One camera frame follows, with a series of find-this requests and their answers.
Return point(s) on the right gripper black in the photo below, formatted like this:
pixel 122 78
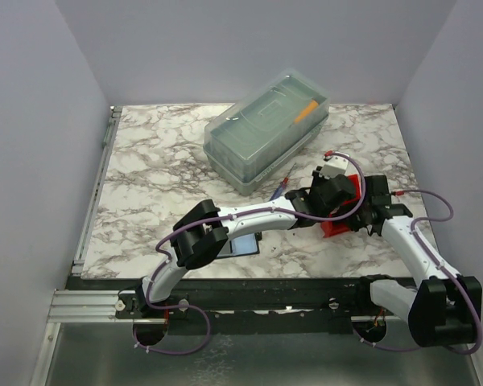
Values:
pixel 356 224

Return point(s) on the black card holder wallet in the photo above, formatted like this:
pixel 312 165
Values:
pixel 242 246

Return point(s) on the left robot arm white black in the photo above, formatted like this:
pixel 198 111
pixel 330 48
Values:
pixel 201 234

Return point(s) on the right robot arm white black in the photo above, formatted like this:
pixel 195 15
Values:
pixel 444 310

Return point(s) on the blue red screwdriver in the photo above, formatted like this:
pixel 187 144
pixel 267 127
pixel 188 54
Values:
pixel 282 185

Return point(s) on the orange tool inside box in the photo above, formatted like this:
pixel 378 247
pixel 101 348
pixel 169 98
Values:
pixel 306 111

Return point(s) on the clear plastic storage box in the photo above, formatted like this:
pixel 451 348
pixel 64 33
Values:
pixel 250 140

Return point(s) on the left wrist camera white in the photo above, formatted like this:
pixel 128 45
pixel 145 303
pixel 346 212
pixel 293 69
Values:
pixel 333 166

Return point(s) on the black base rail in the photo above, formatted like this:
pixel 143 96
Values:
pixel 252 306

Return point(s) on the aluminium frame rail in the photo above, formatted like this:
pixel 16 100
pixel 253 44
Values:
pixel 82 306

